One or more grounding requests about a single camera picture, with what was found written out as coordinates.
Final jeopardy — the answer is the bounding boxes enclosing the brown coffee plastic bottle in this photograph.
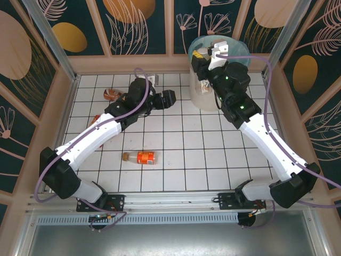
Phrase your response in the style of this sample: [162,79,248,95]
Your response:
[103,89,123,101]

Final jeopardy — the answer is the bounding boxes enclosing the light blue bin liner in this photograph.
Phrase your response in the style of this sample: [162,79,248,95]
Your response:
[188,34,253,67]

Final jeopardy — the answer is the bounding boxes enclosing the white plastic waste bin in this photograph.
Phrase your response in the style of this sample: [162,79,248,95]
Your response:
[188,34,253,112]

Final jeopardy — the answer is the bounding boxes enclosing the orange label brown cap bottle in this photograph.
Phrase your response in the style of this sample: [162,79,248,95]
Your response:
[121,150,162,166]

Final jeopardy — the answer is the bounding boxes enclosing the dark panel with flower outlines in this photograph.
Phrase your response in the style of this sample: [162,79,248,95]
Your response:
[172,0,242,55]

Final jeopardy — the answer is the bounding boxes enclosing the dark panel with leaf outlines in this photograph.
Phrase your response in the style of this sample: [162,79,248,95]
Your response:
[94,0,170,57]

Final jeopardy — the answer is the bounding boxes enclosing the dark panel with beige disc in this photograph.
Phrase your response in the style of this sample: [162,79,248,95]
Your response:
[238,0,296,51]

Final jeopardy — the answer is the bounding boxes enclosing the dark panel with gold oval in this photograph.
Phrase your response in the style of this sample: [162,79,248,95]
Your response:
[39,0,107,57]

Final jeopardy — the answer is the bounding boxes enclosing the dark panel oval and fern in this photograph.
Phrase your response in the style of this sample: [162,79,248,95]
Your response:
[278,0,341,118]

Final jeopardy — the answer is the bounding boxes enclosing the dark panel with fern outlines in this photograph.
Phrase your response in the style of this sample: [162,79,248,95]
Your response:
[302,90,341,191]

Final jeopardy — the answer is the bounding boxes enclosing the dark panel thin gold lines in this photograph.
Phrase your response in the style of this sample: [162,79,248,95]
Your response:
[0,0,59,119]

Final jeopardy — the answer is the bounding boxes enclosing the dark panel with flower stem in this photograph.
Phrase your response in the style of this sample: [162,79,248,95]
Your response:
[0,90,38,193]

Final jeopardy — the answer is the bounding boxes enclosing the grey metal sheet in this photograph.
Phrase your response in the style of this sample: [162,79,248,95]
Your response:
[15,210,328,256]

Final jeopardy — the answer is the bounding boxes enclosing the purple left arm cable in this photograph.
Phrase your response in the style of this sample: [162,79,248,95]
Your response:
[34,68,150,233]

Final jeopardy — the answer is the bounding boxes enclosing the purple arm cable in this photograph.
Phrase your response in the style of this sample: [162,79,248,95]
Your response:
[215,54,341,230]
[34,68,150,233]

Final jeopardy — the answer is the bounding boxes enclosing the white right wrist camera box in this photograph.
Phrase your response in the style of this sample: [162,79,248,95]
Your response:
[207,39,230,71]

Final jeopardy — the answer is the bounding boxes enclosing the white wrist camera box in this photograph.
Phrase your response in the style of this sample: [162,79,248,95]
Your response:
[145,74,161,87]
[207,39,230,71]

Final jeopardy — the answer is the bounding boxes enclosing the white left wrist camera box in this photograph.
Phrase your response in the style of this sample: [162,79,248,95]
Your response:
[145,74,161,87]

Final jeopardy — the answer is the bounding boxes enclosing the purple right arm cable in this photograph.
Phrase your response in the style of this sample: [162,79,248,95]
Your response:
[215,54,341,230]

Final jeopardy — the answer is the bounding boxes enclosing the aluminium side rail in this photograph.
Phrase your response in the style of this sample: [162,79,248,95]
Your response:
[262,76,294,150]
[53,76,80,150]

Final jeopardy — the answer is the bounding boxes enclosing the aluminium corner post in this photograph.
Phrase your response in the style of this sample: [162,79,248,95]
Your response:
[262,0,312,79]
[21,0,80,82]

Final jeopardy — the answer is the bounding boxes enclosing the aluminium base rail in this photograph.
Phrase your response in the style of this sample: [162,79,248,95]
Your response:
[25,189,316,214]

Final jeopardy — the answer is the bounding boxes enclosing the grey slotted cable duct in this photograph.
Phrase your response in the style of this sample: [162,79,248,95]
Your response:
[37,213,239,225]

